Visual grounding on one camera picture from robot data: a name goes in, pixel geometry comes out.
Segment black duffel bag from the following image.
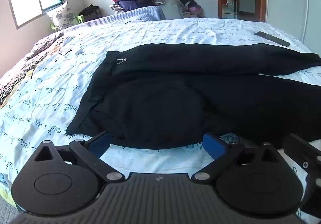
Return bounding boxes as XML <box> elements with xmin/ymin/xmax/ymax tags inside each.
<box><xmin>79</xmin><ymin>4</ymin><xmax>102</xmax><ymax>23</ymax></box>

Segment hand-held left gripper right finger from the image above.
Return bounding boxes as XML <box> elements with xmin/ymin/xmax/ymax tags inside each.
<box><xmin>191</xmin><ymin>132</ymin><xmax>279</xmax><ymax>184</ymax></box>

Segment green plastic chair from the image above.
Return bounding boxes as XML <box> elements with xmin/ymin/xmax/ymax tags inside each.
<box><xmin>50</xmin><ymin>14</ymin><xmax>85</xmax><ymax>33</ymax></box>

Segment pink bag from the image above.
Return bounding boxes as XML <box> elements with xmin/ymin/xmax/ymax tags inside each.
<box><xmin>188</xmin><ymin>4</ymin><xmax>202</xmax><ymax>15</ymax></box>

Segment white script printed quilt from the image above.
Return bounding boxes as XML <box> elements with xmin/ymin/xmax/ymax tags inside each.
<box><xmin>0</xmin><ymin>17</ymin><xmax>321</xmax><ymax>190</ymax></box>

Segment zebra striped blanket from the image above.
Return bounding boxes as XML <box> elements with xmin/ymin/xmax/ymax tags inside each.
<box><xmin>0</xmin><ymin>33</ymin><xmax>65</xmax><ymax>107</ymax></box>

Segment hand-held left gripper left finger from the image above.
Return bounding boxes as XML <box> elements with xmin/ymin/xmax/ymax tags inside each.
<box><xmin>33</xmin><ymin>131</ymin><xmax>126</xmax><ymax>184</ymax></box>

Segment light blue knitted blanket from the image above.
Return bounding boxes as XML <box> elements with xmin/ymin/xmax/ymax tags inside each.
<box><xmin>64</xmin><ymin>5</ymin><xmax>166</xmax><ymax>36</ymax></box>

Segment floral pillow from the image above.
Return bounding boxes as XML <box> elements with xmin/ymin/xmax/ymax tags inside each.
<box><xmin>46</xmin><ymin>1</ymin><xmax>77</xmax><ymax>31</ymax></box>

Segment black pants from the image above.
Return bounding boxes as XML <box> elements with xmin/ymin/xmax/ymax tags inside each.
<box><xmin>66</xmin><ymin>43</ymin><xmax>321</xmax><ymax>149</ymax></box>

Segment white wardrobe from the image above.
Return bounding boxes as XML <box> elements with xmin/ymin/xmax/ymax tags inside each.
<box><xmin>265</xmin><ymin>0</ymin><xmax>321</xmax><ymax>60</ymax></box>

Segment black smartphone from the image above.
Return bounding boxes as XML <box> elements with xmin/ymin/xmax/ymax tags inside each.
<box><xmin>254</xmin><ymin>31</ymin><xmax>291</xmax><ymax>48</ymax></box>

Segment grey garment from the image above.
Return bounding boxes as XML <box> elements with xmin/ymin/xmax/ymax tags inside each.
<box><xmin>152</xmin><ymin>0</ymin><xmax>185</xmax><ymax>20</ymax></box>

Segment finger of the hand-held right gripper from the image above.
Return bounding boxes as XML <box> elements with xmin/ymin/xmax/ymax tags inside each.
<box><xmin>283</xmin><ymin>134</ymin><xmax>321</xmax><ymax>177</ymax></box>

